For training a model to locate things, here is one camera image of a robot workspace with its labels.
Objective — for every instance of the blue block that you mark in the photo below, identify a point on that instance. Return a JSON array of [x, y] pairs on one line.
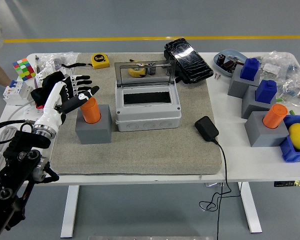
[[250, 70], [265, 92]]

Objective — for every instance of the clear plastic parts bag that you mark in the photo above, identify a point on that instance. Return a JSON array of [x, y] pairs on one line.
[[297, 90], [277, 65]]

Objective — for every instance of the black table control panel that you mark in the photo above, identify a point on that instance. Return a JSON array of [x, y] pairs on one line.
[[285, 184]]

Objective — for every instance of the glossy black case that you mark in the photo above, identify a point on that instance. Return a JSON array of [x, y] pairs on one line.
[[190, 62]]

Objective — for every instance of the white circuit breaker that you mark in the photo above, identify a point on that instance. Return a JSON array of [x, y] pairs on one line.
[[15, 93]]

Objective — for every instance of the brown component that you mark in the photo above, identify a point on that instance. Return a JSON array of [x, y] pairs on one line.
[[228, 66]]

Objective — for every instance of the grey-brown mat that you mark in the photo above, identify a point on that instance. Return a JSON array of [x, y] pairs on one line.
[[140, 152]]

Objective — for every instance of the black capacitor in dish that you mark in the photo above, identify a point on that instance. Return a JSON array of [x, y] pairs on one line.
[[221, 59]]

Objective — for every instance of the black power adapter plug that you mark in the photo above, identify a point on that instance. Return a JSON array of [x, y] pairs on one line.
[[206, 128]]

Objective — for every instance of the white power strip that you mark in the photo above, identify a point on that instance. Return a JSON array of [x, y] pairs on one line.
[[31, 112]]

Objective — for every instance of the grey cube holder round hole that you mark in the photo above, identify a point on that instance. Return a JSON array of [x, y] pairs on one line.
[[95, 132]]

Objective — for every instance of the small green part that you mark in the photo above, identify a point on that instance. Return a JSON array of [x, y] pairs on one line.
[[292, 112]]

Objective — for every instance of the colourful rubik's cube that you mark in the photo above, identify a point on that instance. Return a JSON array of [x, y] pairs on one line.
[[23, 68]]

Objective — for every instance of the grey electrical junction box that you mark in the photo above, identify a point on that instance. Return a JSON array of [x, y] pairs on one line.
[[150, 117]]

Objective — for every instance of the white table leg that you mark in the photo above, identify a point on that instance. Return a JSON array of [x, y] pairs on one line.
[[251, 210], [70, 212]]

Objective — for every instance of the light blue dish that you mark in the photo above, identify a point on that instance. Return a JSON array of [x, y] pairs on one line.
[[220, 67]]

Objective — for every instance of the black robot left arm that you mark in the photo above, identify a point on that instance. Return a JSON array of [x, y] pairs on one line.
[[15, 160]]

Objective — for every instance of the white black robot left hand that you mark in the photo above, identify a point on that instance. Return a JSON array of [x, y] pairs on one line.
[[52, 100]]

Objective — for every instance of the silver pen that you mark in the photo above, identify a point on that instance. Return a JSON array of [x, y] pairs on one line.
[[36, 63]]

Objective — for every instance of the blue plastic bin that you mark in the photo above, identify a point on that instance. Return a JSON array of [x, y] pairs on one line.
[[290, 152]]

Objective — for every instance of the small black capacitor cylinder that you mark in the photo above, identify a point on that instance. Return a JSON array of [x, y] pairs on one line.
[[152, 70]]

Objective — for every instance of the black cloth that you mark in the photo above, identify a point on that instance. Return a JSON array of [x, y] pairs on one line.
[[40, 96]]

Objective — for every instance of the white dotted box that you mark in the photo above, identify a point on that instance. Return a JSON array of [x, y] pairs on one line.
[[41, 76]]

